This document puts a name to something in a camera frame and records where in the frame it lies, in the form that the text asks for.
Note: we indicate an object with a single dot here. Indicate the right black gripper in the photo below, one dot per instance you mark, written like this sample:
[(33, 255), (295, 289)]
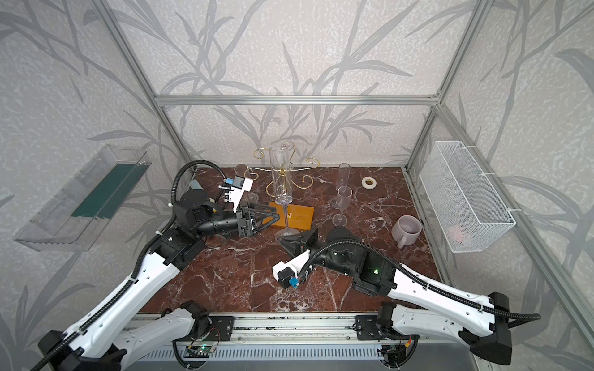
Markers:
[(305, 242)]

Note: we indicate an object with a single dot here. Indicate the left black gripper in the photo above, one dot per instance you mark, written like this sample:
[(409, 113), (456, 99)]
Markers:
[(246, 217)]

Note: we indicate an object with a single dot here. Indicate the clear wine glass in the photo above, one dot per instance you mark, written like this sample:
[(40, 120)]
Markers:
[(250, 198), (280, 160), (343, 200), (242, 174), (342, 179)]

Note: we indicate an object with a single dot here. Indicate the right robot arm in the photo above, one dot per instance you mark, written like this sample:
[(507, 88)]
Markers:
[(416, 305)]

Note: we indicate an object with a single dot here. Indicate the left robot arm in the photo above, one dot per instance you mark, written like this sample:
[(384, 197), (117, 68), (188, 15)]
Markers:
[(99, 340)]

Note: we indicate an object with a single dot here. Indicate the white tape roll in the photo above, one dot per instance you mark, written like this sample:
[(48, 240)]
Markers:
[(369, 183)]

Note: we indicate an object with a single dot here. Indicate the lilac mug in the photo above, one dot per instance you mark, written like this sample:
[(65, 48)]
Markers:
[(406, 231)]

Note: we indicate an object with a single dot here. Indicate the pink item in basket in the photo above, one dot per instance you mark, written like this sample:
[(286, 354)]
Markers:
[(459, 235)]

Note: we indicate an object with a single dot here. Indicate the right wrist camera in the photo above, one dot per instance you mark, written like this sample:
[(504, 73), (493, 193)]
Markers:
[(287, 273)]

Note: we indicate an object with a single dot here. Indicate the gold wire glass rack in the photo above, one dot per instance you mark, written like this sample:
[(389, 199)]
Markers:
[(263, 153)]

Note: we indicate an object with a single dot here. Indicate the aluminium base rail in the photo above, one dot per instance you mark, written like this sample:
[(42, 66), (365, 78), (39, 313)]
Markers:
[(318, 328)]

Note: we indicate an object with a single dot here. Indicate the white wire basket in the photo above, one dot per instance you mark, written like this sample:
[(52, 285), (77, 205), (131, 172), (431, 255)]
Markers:
[(460, 192)]

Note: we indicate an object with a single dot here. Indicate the clear plastic wall shelf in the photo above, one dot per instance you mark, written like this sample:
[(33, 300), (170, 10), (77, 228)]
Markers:
[(74, 219)]

